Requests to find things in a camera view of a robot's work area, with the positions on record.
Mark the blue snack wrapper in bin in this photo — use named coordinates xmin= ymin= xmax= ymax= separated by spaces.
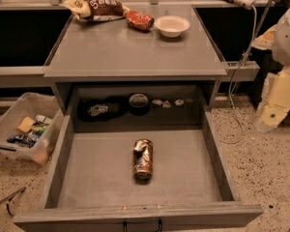
xmin=7 ymin=131 xmax=41 ymax=148

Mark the yellow sponge in bin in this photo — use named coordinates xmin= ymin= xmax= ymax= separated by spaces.
xmin=17 ymin=117 xmax=36 ymax=133

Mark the grey open top drawer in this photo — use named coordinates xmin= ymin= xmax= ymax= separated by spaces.
xmin=14 ymin=83 xmax=262 ymax=232

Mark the grey counter cabinet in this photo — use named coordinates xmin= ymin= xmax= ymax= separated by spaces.
xmin=43 ymin=3 xmax=229 ymax=114

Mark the brown chip bag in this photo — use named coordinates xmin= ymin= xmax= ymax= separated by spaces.
xmin=63 ymin=0 xmax=130 ymax=21

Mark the crushed red soda can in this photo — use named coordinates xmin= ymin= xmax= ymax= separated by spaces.
xmin=126 ymin=11 xmax=155 ymax=31

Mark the white hanging cable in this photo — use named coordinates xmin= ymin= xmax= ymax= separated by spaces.
xmin=219 ymin=4 xmax=259 ymax=145

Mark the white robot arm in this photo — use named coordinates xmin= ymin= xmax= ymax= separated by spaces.
xmin=252 ymin=8 xmax=290 ymax=132

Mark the clear plastic storage bin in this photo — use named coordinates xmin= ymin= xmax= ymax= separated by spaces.
xmin=0 ymin=93 xmax=63 ymax=164

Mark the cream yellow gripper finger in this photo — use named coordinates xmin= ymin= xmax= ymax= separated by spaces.
xmin=255 ymin=67 xmax=290 ymax=132

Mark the metal bar on floor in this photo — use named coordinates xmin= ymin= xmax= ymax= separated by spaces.
xmin=0 ymin=187 xmax=26 ymax=205

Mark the black drawer handle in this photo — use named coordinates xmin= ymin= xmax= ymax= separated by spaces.
xmin=123 ymin=219 xmax=162 ymax=232

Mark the white paper bowl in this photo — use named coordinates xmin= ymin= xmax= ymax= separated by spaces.
xmin=154 ymin=15 xmax=190 ymax=38

